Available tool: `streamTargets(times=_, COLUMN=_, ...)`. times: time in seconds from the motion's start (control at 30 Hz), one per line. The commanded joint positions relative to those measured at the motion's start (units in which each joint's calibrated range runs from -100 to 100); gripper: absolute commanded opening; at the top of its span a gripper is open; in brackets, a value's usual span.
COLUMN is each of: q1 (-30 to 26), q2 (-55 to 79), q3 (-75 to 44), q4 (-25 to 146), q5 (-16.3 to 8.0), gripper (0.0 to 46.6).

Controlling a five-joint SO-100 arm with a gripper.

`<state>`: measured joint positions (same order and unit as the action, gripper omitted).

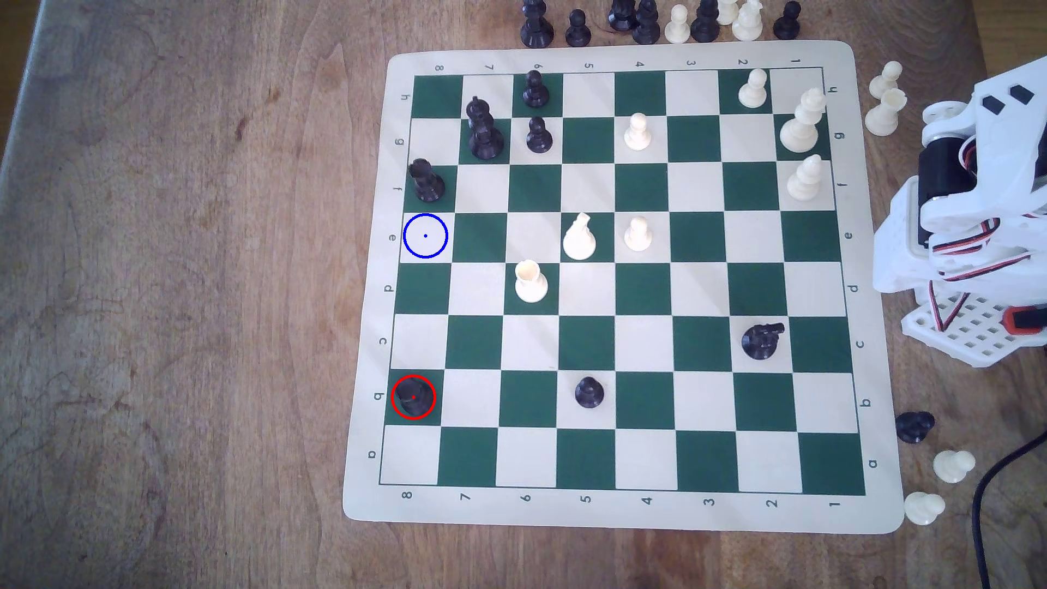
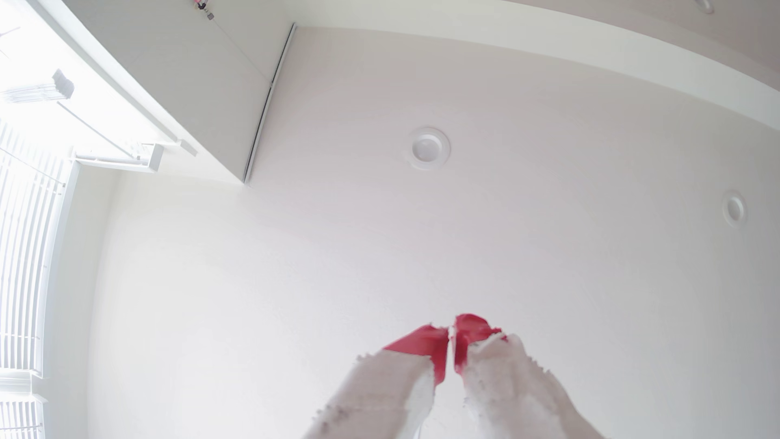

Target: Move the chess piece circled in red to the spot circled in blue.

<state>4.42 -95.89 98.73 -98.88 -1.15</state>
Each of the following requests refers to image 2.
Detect white blind headrail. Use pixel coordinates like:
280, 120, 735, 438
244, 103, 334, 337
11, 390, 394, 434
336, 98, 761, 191
0, 69, 75, 104

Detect round recessed ceiling light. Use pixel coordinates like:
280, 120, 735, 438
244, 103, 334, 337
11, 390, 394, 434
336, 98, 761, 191
722, 190, 748, 229
407, 126, 452, 172

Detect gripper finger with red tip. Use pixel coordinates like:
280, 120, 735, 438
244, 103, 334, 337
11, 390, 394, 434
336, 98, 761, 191
452, 313, 604, 439
303, 324, 451, 439

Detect white window blinds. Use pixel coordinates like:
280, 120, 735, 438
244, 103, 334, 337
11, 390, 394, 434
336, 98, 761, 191
0, 119, 75, 439

